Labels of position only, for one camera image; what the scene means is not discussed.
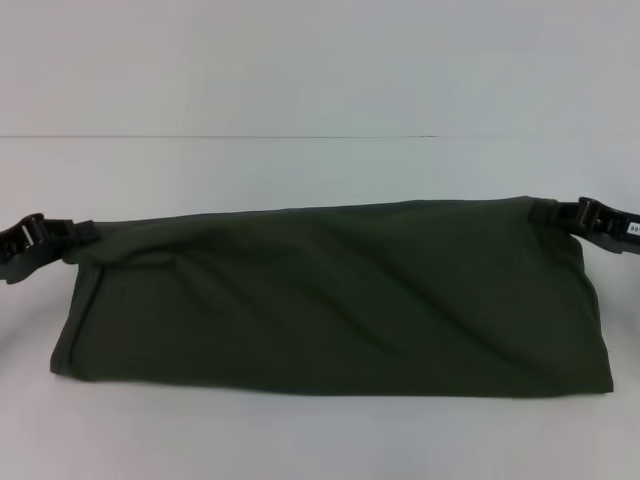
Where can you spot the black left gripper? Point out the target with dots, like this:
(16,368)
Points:
(20,250)

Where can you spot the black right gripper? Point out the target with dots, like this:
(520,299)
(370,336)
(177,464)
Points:
(610,227)

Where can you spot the dark green t-shirt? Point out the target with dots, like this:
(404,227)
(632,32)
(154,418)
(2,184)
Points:
(330,300)

